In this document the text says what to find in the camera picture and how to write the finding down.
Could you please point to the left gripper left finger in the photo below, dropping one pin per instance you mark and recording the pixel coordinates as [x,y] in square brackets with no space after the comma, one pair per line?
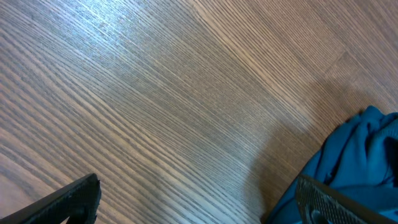
[76,202]

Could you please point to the blue polo shirt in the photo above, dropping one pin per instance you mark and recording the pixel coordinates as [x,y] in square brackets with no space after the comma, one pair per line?
[359,160]

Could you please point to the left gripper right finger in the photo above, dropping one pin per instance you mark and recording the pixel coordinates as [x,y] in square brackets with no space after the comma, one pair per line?
[317,203]

